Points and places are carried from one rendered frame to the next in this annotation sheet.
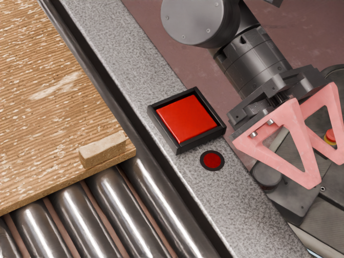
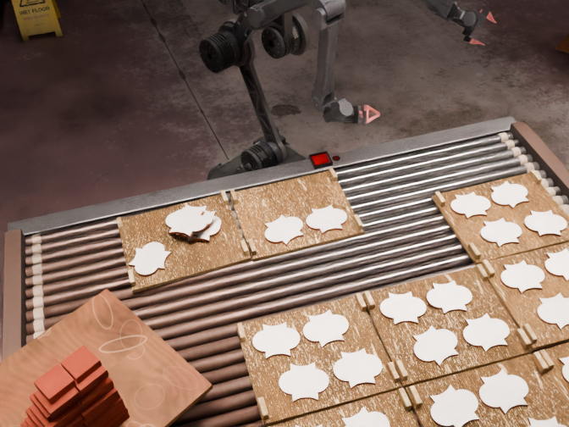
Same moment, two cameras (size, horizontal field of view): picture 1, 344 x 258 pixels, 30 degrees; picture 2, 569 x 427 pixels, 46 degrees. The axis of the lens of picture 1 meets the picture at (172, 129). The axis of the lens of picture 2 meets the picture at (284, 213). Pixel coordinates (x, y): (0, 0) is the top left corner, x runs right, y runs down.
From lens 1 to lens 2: 220 cm
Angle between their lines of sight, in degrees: 42
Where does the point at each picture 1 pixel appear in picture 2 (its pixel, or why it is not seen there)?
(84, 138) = (325, 180)
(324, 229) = not seen: hidden behind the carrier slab
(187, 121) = (322, 158)
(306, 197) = not seen: hidden behind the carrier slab
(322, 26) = (154, 187)
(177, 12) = (345, 111)
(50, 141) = (324, 187)
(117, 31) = (275, 171)
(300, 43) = not seen: hidden behind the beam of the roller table
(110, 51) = (284, 174)
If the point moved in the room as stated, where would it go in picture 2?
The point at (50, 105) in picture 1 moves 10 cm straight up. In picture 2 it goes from (310, 186) to (310, 166)
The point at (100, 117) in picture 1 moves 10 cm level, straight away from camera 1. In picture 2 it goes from (317, 176) to (292, 173)
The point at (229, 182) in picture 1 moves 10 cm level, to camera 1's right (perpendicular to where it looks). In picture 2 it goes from (345, 156) to (352, 141)
